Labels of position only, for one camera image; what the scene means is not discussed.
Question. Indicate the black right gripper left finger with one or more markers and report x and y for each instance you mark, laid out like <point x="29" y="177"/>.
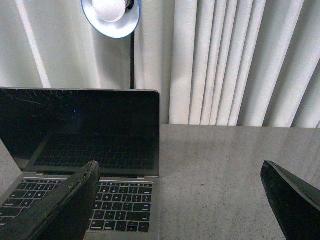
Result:
<point x="62" y="210"/>

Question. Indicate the blue desk lamp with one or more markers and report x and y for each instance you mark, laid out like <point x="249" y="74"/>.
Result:
<point x="116" y="19"/>

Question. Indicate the white curtain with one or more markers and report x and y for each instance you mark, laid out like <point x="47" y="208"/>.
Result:
<point x="214" y="62"/>

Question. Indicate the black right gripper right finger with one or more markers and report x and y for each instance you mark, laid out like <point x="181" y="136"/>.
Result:
<point x="294" y="202"/>

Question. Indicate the grey laptop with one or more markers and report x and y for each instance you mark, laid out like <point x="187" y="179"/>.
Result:
<point x="53" y="133"/>

